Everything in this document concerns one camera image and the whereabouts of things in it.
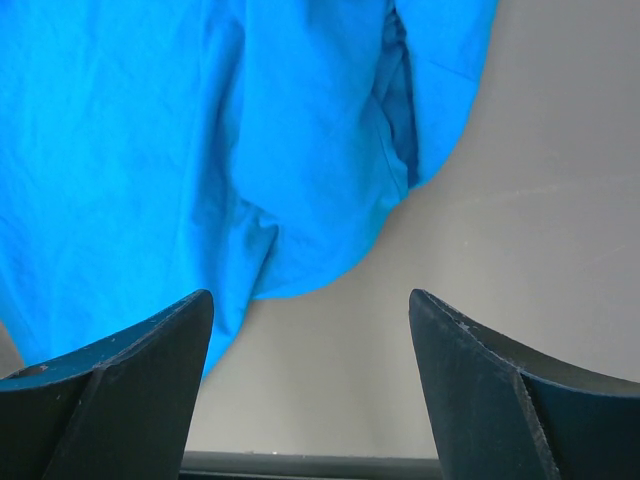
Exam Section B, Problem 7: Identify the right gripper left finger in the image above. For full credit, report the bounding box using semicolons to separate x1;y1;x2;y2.
1;290;214;479

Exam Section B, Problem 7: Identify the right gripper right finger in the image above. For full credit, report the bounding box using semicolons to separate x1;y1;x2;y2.
409;289;639;479

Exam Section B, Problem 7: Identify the bright blue t-shirt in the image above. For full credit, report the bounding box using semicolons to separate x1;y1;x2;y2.
1;1;497;368

